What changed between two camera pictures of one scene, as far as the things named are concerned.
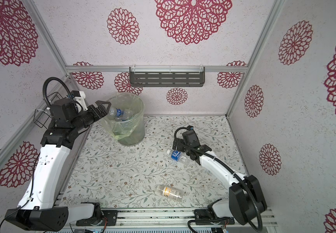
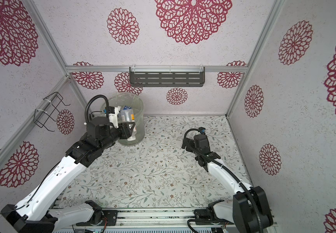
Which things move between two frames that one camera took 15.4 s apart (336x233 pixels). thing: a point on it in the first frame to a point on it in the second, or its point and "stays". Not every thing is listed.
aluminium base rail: (178, 218) stays
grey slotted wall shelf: (166, 76) stays
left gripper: (98, 114) to (125, 129)
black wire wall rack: (41, 117) stays
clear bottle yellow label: (173, 193) to (127, 114)
